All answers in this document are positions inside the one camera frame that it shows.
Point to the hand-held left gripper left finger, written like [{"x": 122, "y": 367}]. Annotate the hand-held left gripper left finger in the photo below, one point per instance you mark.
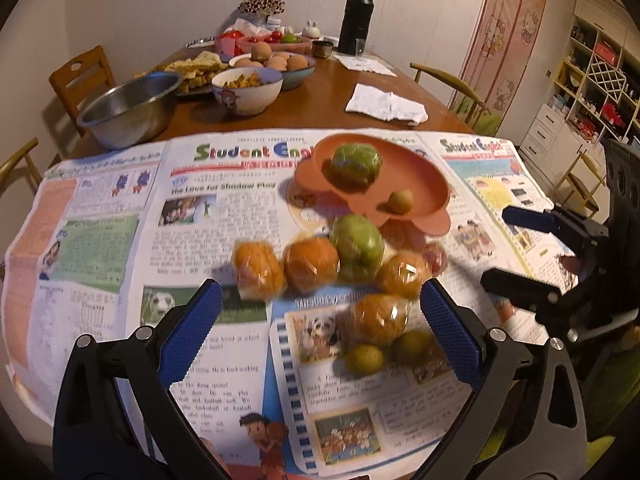
[{"x": 197, "y": 330}]

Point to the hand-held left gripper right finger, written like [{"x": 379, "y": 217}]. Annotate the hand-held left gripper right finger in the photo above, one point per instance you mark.
[{"x": 450, "y": 332}]

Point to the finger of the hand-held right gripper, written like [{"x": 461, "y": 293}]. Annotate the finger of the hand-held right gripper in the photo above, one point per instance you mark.
[
  {"x": 525, "y": 217},
  {"x": 515, "y": 285}
]

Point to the small green fruit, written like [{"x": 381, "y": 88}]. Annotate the small green fruit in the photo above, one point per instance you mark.
[
  {"x": 365, "y": 358},
  {"x": 401, "y": 201},
  {"x": 414, "y": 347}
]

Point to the orange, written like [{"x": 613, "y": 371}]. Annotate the orange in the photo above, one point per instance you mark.
[
  {"x": 311, "y": 265},
  {"x": 377, "y": 317},
  {"x": 402, "y": 275},
  {"x": 257, "y": 267}
]

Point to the small red fruit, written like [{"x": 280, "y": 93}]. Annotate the small red fruit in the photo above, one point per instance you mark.
[{"x": 436, "y": 258}]

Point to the orange plastic plate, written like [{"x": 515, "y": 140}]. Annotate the orange plastic plate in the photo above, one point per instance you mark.
[{"x": 425, "y": 185}]

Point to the large green citrus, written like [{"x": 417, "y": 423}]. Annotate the large green citrus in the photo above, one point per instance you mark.
[
  {"x": 356, "y": 165},
  {"x": 356, "y": 247}
]

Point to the newspaper with balloon picture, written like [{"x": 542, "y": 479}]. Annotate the newspaper with balloon picture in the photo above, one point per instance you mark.
[{"x": 500, "y": 195}]

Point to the curved-back wooden chair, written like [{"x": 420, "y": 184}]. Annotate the curved-back wooden chair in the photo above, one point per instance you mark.
[
  {"x": 582, "y": 165},
  {"x": 440, "y": 72}
]

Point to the newspaper with football picture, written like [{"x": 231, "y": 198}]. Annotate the newspaper with football picture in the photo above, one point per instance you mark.
[{"x": 100, "y": 260}]

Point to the newspaper with panda picture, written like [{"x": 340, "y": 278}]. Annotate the newspaper with panda picture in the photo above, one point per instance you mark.
[{"x": 350, "y": 410}]

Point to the white shelf unit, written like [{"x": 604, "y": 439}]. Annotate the white shelf unit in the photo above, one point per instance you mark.
[{"x": 605, "y": 85}]

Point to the crumpled white napkin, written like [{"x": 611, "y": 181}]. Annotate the crumpled white napkin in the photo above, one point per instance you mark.
[{"x": 385, "y": 105}]

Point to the pink cartoon cat door curtain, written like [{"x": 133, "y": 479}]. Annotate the pink cartoon cat door curtain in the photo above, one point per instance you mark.
[{"x": 500, "y": 35}]

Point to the flat white napkin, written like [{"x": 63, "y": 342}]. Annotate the flat white napkin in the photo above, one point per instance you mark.
[{"x": 367, "y": 65}]

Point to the stainless steel bowl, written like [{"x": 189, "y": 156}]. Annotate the stainless steel bowl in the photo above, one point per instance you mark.
[{"x": 130, "y": 120}]

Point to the white bowl with cartoon print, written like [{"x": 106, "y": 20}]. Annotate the white bowl with cartoon print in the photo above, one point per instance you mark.
[{"x": 250, "y": 100}]

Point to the clear plastic cup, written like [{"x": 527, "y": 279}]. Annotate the clear plastic cup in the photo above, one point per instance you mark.
[{"x": 360, "y": 47}]

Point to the black thermos bottle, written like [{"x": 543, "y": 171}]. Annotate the black thermos bottle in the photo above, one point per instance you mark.
[{"x": 356, "y": 20}]

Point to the small steel cup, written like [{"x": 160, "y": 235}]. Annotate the small steel cup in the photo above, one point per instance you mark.
[{"x": 322, "y": 50}]

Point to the pile of fried flatbread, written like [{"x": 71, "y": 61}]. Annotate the pile of fried flatbread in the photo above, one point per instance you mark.
[{"x": 200, "y": 65}]

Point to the blue ceramic bowl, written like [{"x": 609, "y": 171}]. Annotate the blue ceramic bowl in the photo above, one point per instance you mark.
[{"x": 295, "y": 77}]

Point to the pile of brown eggs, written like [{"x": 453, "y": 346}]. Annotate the pile of brown eggs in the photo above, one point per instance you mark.
[{"x": 276, "y": 62}]

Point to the wooden chair with cutout back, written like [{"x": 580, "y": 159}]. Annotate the wooden chair with cutout back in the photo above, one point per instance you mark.
[{"x": 80, "y": 72}]

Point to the white rabbit figurine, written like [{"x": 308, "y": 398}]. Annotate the white rabbit figurine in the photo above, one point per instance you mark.
[{"x": 312, "y": 31}]

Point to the pink plastic basin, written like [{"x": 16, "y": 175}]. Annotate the pink plastic basin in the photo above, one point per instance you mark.
[{"x": 295, "y": 46}]

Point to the red packet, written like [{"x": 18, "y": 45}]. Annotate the red packet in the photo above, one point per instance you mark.
[{"x": 230, "y": 42}]

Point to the green fruit in basin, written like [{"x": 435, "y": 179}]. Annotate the green fruit in basin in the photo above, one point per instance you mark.
[{"x": 289, "y": 38}]

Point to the red tomato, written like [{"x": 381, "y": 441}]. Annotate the red tomato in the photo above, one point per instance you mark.
[{"x": 272, "y": 37}]

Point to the white plastic bag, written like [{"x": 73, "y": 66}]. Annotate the white plastic bag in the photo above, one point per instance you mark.
[{"x": 246, "y": 25}]

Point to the white medicine bottle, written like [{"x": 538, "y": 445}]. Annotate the white medicine bottle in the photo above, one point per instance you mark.
[{"x": 273, "y": 22}]

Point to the dried flower bouquet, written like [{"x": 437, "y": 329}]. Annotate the dried flower bouquet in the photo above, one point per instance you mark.
[{"x": 261, "y": 5}]

